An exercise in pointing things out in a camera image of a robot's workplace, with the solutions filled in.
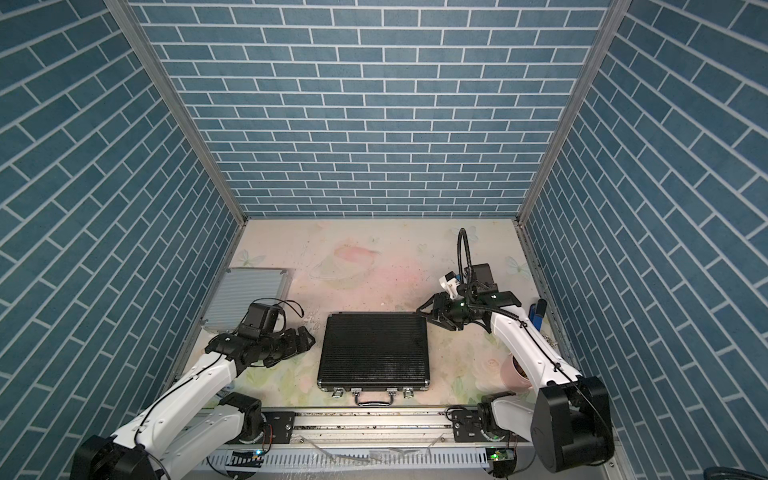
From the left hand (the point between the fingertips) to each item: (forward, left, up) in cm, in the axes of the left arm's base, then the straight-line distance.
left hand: (310, 346), depth 83 cm
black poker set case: (-3, -18, +3) cm, 19 cm away
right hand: (+5, -32, +10) cm, 34 cm away
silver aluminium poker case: (+18, +26, 0) cm, 31 cm away
